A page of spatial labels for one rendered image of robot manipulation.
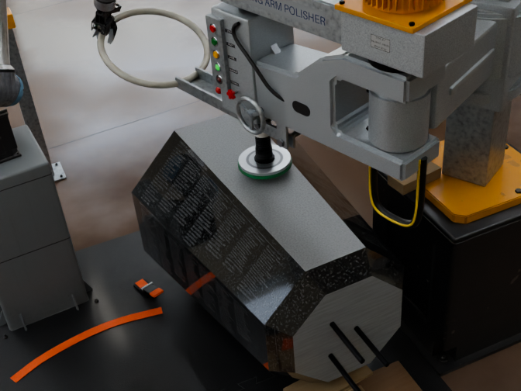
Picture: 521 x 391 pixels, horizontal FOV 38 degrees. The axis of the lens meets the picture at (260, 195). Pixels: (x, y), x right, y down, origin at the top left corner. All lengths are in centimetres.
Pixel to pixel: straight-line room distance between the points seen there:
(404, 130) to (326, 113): 30
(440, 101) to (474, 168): 71
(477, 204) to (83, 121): 315
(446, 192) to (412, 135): 77
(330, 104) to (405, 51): 43
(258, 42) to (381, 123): 57
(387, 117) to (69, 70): 414
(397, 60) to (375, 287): 90
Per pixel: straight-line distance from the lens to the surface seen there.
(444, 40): 219
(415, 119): 236
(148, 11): 354
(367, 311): 279
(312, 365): 283
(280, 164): 303
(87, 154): 505
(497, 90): 289
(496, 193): 315
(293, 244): 272
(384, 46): 220
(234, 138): 333
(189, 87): 317
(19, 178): 343
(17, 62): 453
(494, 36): 277
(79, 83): 595
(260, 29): 268
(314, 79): 250
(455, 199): 309
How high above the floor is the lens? 263
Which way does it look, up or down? 37 degrees down
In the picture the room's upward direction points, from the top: 5 degrees counter-clockwise
